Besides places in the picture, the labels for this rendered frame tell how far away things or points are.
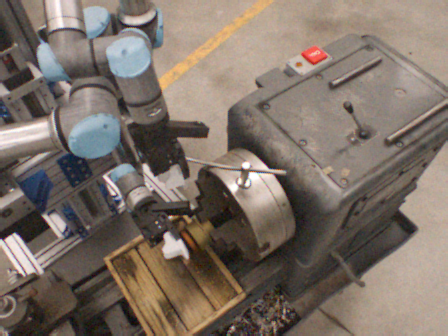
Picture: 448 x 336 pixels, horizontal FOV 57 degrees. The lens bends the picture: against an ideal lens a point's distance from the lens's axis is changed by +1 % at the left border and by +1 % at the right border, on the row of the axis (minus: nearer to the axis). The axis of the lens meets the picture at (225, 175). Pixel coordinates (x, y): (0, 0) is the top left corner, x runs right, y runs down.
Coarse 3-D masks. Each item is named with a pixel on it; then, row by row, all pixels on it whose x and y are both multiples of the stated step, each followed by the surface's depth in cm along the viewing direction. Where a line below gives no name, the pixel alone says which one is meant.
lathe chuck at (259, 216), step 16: (224, 160) 114; (240, 160) 112; (224, 176) 108; (256, 176) 108; (224, 192) 111; (240, 192) 106; (256, 192) 106; (240, 208) 106; (256, 208) 106; (272, 208) 107; (240, 224) 113; (256, 224) 106; (272, 224) 108; (256, 240) 108; (272, 240) 110; (256, 256) 115
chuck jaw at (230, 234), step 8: (224, 224) 115; (232, 224) 115; (216, 232) 114; (224, 232) 113; (232, 232) 113; (240, 232) 113; (216, 240) 112; (224, 240) 112; (232, 240) 111; (240, 240) 111; (248, 240) 111; (232, 248) 114; (240, 248) 110; (248, 248) 109; (256, 248) 112; (264, 248) 112
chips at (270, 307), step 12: (276, 288) 157; (264, 300) 158; (276, 300) 156; (240, 312) 155; (252, 312) 154; (264, 312) 156; (276, 312) 154; (288, 312) 156; (228, 324) 154; (240, 324) 152; (252, 324) 150; (264, 324) 153; (276, 324) 150; (288, 324) 154
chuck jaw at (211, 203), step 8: (208, 168) 115; (208, 176) 114; (200, 184) 112; (208, 184) 113; (200, 192) 116; (208, 192) 114; (216, 192) 115; (200, 200) 113; (208, 200) 114; (216, 200) 115; (200, 208) 116; (208, 208) 114; (216, 208) 115; (200, 216) 114; (208, 216) 115
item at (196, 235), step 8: (192, 224) 114; (200, 224) 114; (208, 224) 114; (184, 232) 113; (192, 232) 112; (200, 232) 112; (208, 232) 114; (184, 240) 112; (192, 240) 112; (200, 240) 112; (208, 240) 114; (192, 248) 112; (200, 248) 114
